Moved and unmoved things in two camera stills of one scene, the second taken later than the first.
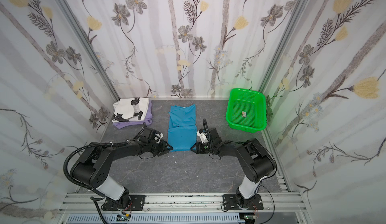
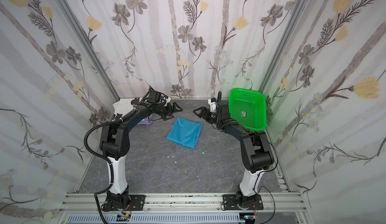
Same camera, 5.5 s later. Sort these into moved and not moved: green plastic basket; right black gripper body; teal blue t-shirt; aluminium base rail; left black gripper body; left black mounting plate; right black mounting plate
Moved: right black gripper body; teal blue t-shirt; left black gripper body
Not moved: green plastic basket; left black mounting plate; aluminium base rail; right black mounting plate
